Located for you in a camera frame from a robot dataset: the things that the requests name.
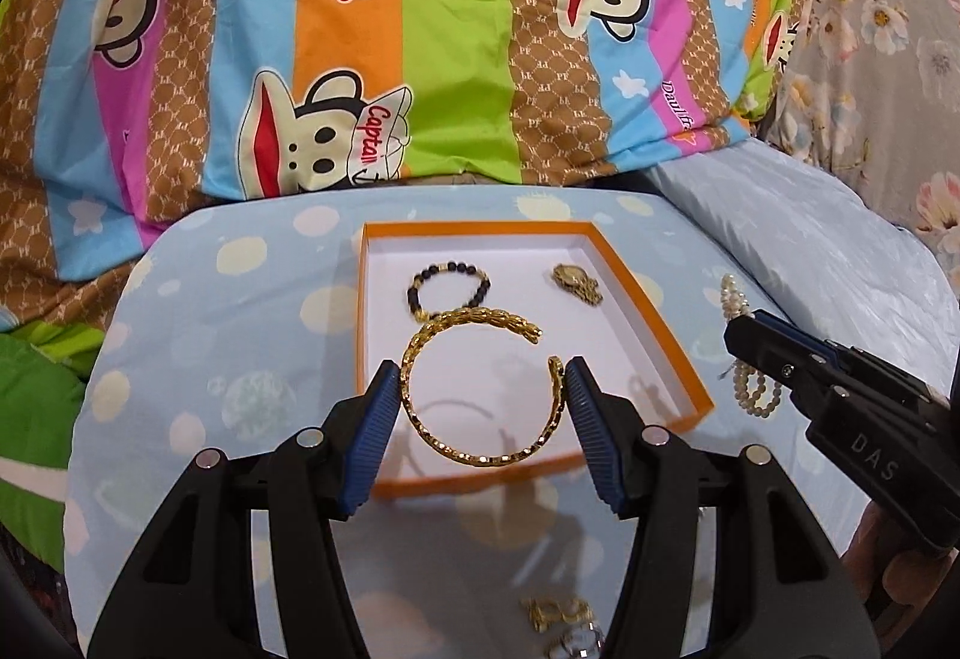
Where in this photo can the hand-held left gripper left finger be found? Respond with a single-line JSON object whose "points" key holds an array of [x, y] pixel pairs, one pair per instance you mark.
{"points": [[372, 430]]}

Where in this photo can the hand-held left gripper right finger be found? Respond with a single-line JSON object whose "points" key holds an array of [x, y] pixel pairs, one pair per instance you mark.
{"points": [[592, 434]]}

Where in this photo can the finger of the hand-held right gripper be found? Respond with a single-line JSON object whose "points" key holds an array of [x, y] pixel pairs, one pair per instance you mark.
{"points": [[772, 348]]}

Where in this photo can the orange shallow box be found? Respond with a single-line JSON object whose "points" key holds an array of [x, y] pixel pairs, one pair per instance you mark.
{"points": [[525, 269]]}

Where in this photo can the person's right hand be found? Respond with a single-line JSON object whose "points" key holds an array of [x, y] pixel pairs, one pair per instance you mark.
{"points": [[889, 576]]}

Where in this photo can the pale blue crinkled sheet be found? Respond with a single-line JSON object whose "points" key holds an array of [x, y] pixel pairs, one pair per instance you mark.
{"points": [[795, 232]]}

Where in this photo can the light blue dotted cushion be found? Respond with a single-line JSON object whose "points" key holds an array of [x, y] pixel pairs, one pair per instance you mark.
{"points": [[247, 344]]}

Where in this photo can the gold wristwatch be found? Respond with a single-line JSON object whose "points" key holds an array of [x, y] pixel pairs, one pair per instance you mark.
{"points": [[576, 280]]}

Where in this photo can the grey floral cloth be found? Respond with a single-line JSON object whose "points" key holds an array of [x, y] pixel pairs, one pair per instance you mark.
{"points": [[870, 29]]}

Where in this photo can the green cloth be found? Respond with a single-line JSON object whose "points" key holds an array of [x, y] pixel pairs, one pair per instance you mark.
{"points": [[34, 404]]}

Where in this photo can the colourful striped monkey blanket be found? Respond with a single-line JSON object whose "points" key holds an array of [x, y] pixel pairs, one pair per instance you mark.
{"points": [[420, 29]]}

